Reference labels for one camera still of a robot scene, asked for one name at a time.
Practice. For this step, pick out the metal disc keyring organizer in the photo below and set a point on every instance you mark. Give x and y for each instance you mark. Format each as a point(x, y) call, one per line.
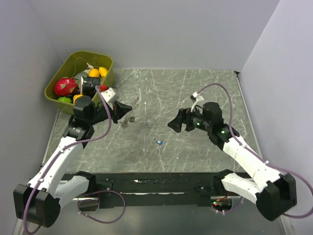
point(129, 117)

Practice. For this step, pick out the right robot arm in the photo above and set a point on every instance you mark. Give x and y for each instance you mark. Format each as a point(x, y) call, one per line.
point(271, 191)

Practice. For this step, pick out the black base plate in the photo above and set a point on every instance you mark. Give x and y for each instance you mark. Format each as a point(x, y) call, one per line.
point(158, 189)

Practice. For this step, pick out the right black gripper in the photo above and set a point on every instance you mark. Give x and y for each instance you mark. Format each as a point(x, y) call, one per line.
point(184, 116)

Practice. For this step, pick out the yellow lemon toy front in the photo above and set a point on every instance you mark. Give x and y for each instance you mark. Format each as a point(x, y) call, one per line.
point(77, 96)

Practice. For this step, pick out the red dragon fruit toy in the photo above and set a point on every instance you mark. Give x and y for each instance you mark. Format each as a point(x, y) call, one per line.
point(65, 86)

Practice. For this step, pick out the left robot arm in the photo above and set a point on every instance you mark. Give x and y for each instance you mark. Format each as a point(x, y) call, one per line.
point(41, 200)

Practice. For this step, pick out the yellow lemon toy back left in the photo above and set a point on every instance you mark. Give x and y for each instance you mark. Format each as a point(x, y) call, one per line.
point(94, 73)

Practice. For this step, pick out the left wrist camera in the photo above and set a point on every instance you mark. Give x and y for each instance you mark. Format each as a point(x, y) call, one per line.
point(109, 94)

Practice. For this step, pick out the grey spray bottle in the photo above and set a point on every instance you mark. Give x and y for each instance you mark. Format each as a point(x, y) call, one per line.
point(83, 73)

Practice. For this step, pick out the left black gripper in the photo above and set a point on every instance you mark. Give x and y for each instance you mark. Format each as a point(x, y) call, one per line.
point(119, 109)

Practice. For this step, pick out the aluminium rail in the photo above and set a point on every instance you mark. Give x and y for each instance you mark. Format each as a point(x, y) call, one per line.
point(19, 230)

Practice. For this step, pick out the yellow lemon toy back right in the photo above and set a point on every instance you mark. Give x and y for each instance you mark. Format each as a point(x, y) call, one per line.
point(103, 72)

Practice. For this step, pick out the yellow lemon toy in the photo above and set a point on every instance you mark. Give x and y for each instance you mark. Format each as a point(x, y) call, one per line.
point(103, 72)
point(77, 96)
point(94, 73)

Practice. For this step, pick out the black wrapped cup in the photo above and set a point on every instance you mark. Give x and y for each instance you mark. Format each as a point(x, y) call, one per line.
point(87, 85)

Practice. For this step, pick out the olive green plastic bin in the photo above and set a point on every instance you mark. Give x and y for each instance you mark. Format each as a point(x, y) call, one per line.
point(72, 66)

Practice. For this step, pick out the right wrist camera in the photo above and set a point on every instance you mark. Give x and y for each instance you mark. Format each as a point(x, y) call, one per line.
point(195, 97)

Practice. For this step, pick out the green lime toy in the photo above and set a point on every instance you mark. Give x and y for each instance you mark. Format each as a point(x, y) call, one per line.
point(64, 99)

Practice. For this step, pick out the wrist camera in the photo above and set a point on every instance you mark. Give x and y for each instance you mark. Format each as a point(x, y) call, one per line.
point(109, 94)
point(195, 97)

